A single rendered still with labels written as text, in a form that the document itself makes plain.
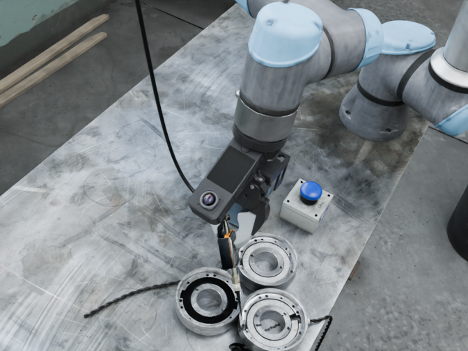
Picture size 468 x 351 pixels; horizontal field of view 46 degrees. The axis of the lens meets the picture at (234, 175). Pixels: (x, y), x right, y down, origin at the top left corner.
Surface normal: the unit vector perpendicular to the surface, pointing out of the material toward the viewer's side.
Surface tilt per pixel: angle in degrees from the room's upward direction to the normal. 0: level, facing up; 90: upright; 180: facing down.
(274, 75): 83
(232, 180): 23
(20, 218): 0
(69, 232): 0
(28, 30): 90
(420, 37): 8
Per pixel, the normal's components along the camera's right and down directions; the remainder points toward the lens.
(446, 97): -0.49, 0.66
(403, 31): 0.02, -0.74
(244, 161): -0.08, -0.36
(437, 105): -0.70, 0.49
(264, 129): -0.07, 0.65
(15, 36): 0.86, 0.43
